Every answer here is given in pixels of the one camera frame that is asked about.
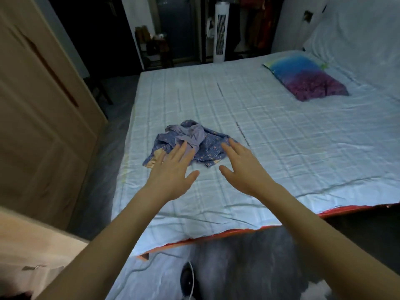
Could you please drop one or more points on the person's left forearm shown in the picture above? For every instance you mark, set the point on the person's left forearm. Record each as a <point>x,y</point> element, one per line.
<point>109,243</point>

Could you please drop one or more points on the white tower fan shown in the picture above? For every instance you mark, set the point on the white tower fan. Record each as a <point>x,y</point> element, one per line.
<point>221,31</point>

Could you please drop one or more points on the blue and purple pillow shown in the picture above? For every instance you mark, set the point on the blue and purple pillow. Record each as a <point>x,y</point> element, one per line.
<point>306,78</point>

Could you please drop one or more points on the person's left hand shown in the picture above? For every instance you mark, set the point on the person's left hand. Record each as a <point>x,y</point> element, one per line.
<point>170,179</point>

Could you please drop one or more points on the light wooden wardrobe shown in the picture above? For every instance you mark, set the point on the light wooden wardrobe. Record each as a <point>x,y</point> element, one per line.
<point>31,121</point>

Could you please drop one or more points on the person's left thumb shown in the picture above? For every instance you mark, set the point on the person's left thumb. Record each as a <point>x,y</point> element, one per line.
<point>192,177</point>

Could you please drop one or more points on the hanging red and orange clothes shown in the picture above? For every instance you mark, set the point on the hanging red and orange clothes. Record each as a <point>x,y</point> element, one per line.
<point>261,21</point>

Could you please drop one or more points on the orange mattress edge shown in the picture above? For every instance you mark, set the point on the orange mattress edge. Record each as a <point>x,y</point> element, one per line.
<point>339,212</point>

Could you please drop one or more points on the light wooden cabinet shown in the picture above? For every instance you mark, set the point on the light wooden cabinet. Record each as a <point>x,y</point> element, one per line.
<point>28,243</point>

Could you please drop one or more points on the metal cabinet hinge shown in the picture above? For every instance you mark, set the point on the metal cabinet hinge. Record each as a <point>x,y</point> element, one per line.
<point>32,267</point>

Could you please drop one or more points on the person's right forearm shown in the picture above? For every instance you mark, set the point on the person's right forearm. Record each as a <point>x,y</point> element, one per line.
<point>318,240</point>

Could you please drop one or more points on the white covered headboard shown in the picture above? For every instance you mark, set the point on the white covered headboard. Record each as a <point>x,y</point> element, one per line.
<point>359,37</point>

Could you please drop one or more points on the blue patterned crumpled garment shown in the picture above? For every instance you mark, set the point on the blue patterned crumpled garment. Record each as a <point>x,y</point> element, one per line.
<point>212,146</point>

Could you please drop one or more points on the black round device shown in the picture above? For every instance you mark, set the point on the black round device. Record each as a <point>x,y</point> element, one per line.
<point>186,279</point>

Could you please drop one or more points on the person's left middle finger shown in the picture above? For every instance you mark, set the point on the person's left middle finger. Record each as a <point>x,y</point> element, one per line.
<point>178,152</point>

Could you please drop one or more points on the wall socket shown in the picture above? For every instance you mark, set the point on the wall socket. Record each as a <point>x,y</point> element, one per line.
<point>307,16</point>

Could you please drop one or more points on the light blue plaid bed sheet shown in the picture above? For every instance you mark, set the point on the light blue plaid bed sheet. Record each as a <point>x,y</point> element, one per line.
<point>281,137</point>

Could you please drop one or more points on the person's right thumb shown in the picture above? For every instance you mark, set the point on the person's right thumb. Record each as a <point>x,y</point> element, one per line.
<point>227,172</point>

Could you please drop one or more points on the grey fluffy blanket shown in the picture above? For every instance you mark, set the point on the grey fluffy blanket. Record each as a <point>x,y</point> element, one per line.
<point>250,262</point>

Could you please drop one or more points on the person's right hand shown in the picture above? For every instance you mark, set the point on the person's right hand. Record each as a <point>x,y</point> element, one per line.
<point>248,173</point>

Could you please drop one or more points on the person's right middle finger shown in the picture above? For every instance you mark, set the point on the person's right middle finger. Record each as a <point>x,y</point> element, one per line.
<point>240,146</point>

